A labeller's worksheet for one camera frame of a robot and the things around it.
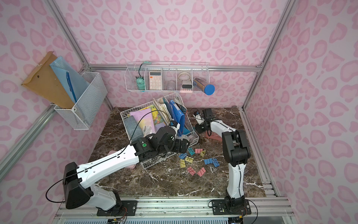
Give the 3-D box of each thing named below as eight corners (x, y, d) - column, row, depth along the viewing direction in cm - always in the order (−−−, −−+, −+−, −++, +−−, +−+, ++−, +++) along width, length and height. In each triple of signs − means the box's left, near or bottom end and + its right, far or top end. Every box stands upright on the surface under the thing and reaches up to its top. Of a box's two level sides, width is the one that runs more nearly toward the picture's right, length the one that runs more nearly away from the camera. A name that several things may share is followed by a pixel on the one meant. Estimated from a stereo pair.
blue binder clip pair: (204, 167, 89) (204, 165, 87) (203, 159, 92) (204, 158, 91) (218, 167, 89) (219, 165, 87) (217, 159, 92) (218, 158, 91)
